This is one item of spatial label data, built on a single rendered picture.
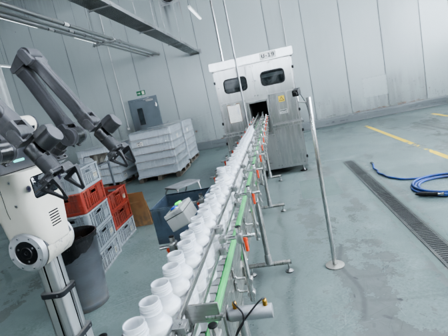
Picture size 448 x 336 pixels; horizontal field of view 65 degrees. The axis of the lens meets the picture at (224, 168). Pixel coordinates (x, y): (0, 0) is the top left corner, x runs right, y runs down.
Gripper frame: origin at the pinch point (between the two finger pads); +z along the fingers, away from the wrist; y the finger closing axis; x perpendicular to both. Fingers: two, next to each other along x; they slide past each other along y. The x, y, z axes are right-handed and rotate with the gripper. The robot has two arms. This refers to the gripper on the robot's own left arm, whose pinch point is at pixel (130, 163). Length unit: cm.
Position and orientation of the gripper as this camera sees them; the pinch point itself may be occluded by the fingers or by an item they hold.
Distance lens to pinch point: 163.4
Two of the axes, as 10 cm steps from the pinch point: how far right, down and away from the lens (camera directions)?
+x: -7.2, 6.6, 2.1
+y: 0.8, -2.2, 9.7
